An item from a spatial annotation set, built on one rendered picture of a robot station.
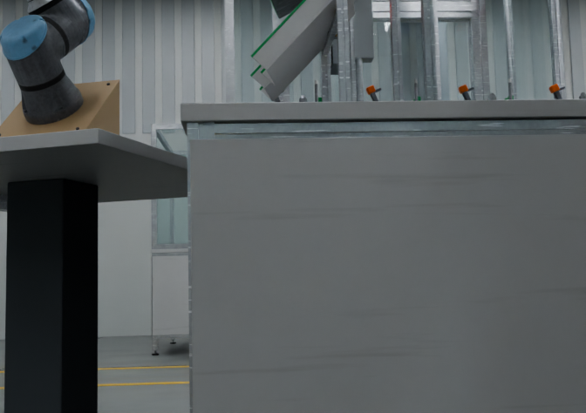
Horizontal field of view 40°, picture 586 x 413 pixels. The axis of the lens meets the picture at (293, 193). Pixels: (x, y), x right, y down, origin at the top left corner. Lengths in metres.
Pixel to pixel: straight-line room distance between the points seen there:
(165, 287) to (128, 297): 3.13
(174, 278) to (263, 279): 5.76
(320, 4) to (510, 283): 0.67
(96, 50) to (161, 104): 1.08
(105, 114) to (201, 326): 0.92
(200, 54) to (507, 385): 9.34
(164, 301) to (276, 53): 5.55
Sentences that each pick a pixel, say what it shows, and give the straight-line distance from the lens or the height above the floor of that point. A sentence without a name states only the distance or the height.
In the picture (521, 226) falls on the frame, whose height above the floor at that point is 0.65.
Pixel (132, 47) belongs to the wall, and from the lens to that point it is 10.60.
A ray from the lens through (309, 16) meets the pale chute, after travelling 1.65.
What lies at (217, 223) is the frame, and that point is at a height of 0.66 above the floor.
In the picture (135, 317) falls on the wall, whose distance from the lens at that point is 10.17.
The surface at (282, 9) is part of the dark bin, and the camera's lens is 1.91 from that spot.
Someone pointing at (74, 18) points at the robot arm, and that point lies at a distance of 2.14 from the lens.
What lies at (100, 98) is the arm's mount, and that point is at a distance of 2.13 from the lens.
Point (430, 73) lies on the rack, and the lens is 1.62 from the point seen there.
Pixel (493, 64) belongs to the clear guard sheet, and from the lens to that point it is 3.68.
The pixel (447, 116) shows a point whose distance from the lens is 1.37.
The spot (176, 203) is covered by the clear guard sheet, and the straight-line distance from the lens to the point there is 7.12.
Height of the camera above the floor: 0.56
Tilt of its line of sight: 7 degrees up
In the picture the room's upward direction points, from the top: 1 degrees counter-clockwise
